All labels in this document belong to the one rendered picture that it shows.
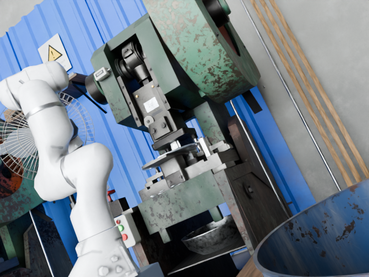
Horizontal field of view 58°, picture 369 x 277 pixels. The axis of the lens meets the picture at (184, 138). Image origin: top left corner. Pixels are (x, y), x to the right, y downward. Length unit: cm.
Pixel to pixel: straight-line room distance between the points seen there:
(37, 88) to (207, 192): 76
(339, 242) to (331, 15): 234
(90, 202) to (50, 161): 17
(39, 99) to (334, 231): 81
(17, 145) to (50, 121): 128
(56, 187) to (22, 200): 162
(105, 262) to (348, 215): 60
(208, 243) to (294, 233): 100
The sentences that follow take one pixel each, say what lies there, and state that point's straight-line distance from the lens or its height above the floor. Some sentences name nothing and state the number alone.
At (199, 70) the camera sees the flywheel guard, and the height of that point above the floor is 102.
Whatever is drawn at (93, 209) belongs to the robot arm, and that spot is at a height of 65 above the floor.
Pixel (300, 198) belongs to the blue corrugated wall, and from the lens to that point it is 272.
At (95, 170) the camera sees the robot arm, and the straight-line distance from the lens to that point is 96.
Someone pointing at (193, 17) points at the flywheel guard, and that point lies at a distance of 133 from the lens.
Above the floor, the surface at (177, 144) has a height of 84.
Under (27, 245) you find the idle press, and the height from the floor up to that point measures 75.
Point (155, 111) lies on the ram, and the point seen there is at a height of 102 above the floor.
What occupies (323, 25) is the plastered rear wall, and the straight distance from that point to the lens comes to 282.
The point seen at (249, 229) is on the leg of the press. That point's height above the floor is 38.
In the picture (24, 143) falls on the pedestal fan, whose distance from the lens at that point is 228.
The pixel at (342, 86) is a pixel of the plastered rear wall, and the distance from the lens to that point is 272.
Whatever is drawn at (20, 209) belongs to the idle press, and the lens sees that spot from 261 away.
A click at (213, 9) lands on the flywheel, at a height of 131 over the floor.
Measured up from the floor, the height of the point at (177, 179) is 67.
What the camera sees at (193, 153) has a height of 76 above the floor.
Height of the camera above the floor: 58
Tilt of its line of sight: 9 degrees up
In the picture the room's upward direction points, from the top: 25 degrees counter-clockwise
